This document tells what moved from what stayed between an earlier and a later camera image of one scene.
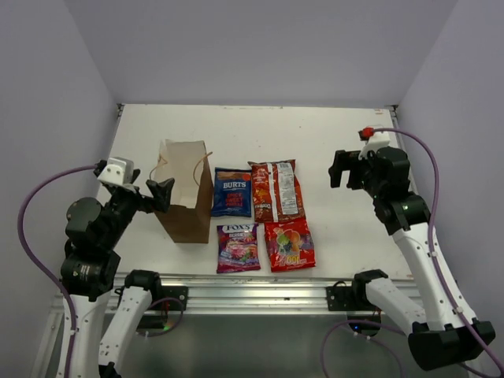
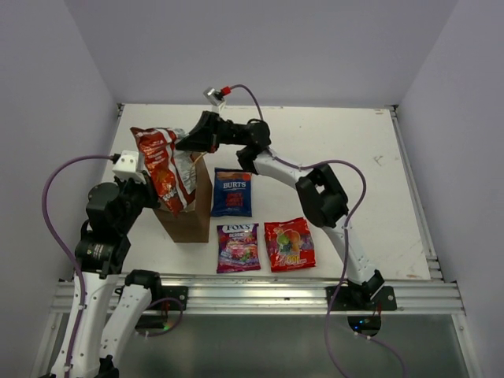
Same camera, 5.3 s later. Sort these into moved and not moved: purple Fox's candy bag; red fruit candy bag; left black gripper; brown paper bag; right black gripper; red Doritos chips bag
Moved: red Doritos chips bag; right black gripper
Not moved: purple Fox's candy bag; left black gripper; red fruit candy bag; brown paper bag
